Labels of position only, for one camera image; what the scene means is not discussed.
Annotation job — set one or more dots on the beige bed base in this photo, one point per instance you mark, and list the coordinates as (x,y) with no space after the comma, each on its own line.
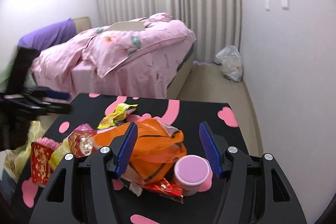
(180,78)

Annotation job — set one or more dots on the pink jar with lid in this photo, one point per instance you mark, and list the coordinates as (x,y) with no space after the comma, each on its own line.
(193,174)

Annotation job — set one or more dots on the pink floral duvet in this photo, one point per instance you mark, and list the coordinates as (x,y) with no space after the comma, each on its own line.
(115,62)

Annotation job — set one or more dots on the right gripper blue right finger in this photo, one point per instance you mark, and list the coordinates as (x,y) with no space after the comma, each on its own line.
(212,148)

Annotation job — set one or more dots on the yellow trash bag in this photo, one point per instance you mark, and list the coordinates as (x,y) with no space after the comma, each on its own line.
(15,160)

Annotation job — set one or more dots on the white wall switch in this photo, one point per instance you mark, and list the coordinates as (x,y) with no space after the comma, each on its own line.
(267,5)

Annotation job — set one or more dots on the yellow snack wrapper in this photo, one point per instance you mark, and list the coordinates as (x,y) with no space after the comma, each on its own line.
(117,116)

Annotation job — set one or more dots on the white plastic bag on floor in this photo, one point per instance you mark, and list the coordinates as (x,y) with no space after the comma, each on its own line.
(230,60)

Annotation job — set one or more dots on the red gold snack wrapper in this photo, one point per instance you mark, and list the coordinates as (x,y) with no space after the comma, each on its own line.
(81,142)

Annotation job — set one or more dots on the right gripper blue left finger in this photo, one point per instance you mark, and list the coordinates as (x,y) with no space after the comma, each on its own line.
(123,148)

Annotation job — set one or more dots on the purple pillow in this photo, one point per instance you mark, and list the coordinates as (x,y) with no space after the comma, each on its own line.
(49,36)

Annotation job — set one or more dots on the white wall socket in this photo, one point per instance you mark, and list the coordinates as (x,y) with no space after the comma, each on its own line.
(285,4)

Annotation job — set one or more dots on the orange plastic bag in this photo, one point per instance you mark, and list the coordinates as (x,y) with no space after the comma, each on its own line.
(157,149)

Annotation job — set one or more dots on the red envelope packet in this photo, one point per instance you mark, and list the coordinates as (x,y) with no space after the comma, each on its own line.
(40,168)

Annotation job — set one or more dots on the red foil wrapper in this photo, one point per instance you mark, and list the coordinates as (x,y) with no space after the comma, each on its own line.
(165,189)

